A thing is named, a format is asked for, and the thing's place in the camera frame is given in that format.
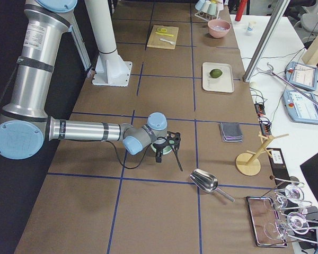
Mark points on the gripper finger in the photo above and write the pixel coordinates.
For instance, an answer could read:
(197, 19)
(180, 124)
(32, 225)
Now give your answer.
(158, 159)

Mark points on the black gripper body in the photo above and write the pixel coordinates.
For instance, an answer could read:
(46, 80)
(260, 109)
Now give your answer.
(158, 147)

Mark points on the light green bowl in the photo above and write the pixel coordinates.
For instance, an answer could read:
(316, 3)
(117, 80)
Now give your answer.
(166, 150)

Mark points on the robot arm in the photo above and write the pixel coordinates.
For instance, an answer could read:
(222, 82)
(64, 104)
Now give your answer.
(24, 124)

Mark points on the white plastic spoon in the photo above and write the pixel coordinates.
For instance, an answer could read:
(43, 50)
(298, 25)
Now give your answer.
(168, 41)

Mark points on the pink bowl with ice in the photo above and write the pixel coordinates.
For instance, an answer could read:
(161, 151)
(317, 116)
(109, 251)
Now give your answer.
(218, 28)

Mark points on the metal scoop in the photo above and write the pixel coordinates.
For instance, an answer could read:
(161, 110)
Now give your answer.
(208, 183)

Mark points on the grey folded cloth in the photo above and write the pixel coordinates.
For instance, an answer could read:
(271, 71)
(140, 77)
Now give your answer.
(231, 132)

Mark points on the cream rabbit tray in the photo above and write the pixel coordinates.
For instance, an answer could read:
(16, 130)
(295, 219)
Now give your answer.
(223, 84)

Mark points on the green avocado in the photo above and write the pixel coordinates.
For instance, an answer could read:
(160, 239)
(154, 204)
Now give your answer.
(215, 73)

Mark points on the wooden mug tree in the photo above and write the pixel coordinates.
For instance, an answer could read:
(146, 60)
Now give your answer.
(247, 163)

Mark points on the bamboo cutting board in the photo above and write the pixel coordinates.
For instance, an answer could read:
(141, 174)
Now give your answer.
(154, 39)

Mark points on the yellow plastic knife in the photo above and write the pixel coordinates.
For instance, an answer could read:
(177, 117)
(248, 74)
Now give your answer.
(165, 34)

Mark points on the black box with label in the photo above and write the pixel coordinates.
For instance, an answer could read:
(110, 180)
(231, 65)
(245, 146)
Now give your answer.
(278, 165)

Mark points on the lower teach pendant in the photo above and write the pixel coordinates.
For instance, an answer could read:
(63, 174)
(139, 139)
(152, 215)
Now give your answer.
(299, 108)

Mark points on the teach pendant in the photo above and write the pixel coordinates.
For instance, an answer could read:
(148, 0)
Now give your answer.
(299, 108)
(302, 75)

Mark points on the wine glass far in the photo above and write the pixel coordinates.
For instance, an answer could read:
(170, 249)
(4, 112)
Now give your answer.
(288, 198)

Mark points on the wine glass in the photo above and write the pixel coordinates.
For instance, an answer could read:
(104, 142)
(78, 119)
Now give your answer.
(288, 198)
(294, 224)

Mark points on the metal tray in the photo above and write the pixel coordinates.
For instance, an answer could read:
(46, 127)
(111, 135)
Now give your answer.
(261, 214)

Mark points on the white cup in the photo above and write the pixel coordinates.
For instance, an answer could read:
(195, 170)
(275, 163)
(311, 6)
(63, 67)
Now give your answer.
(206, 6)

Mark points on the light blue cup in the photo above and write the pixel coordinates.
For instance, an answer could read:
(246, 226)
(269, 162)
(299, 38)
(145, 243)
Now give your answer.
(199, 5)

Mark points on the green cup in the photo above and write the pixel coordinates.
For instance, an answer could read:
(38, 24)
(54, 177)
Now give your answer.
(212, 8)

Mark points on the upper teach pendant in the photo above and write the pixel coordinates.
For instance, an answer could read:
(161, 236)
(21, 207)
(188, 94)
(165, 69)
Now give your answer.
(302, 75)

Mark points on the wine glass near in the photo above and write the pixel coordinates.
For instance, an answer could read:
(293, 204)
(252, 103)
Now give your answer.
(294, 224)

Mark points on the red bottle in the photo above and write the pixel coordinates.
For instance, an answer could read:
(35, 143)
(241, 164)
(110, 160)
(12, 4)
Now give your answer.
(240, 10)

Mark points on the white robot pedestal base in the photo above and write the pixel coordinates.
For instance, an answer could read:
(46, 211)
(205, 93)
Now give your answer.
(110, 69)

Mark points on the white wire cup rack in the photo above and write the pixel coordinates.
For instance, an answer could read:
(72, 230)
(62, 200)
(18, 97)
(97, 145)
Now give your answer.
(206, 17)

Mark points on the aluminium frame post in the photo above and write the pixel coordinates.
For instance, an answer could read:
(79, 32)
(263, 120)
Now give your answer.
(270, 28)

